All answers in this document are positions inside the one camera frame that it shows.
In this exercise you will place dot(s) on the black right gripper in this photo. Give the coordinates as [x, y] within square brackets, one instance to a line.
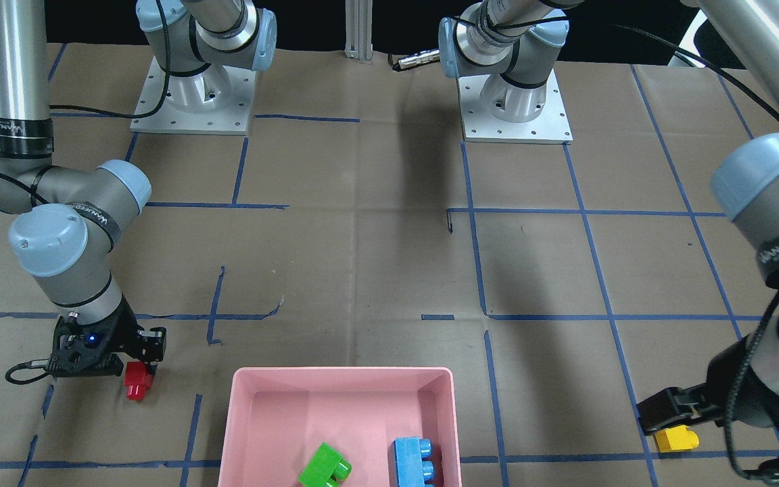
[130, 332]

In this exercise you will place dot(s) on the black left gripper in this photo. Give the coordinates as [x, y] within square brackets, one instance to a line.
[725, 375]

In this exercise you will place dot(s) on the yellow toy block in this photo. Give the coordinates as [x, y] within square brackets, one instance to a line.
[676, 439]

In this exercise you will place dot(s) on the red toy block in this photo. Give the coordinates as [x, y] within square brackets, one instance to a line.
[138, 379]

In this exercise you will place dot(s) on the green toy block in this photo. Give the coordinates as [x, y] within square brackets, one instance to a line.
[327, 467]

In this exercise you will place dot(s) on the blue toy block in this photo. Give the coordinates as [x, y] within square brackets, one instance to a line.
[411, 462]

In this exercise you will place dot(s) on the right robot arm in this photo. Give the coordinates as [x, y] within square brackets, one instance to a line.
[207, 55]

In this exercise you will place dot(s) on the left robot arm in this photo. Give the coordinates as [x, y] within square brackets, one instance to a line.
[642, 199]

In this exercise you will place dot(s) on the pink plastic box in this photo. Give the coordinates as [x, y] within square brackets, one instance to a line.
[279, 416]

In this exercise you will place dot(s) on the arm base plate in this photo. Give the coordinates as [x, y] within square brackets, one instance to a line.
[218, 101]
[494, 111]

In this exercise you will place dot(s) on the aluminium frame post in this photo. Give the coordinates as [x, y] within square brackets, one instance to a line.
[358, 17]

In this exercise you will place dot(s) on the silver cable connector plug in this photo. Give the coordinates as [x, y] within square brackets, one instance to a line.
[405, 63]

